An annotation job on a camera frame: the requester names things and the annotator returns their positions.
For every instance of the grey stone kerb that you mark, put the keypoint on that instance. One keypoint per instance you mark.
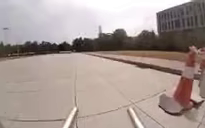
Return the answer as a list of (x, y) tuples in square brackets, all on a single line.
[(140, 64)]

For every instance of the dry grass patch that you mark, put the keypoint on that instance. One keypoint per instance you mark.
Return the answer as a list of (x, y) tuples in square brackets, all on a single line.
[(150, 54)]

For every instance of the row of trees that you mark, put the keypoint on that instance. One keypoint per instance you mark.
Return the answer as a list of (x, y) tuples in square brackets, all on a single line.
[(116, 41)]

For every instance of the grey multi-storey building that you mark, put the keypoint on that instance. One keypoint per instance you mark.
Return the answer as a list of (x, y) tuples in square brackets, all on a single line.
[(186, 20)]

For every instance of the orange white traffic cone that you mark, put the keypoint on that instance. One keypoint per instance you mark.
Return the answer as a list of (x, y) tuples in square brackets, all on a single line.
[(203, 61), (185, 88)]

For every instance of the red brick pavement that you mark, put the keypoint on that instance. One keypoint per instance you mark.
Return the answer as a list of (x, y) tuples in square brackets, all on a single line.
[(156, 61)]

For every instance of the grey concrete slab pavement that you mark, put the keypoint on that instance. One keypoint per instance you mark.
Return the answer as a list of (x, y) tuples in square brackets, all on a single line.
[(56, 86)]

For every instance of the light pole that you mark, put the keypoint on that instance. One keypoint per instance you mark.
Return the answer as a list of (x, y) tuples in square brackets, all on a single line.
[(5, 35)]

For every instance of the robot's own part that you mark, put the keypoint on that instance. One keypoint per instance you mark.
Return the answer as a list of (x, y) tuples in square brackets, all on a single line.
[(70, 118), (135, 118)]

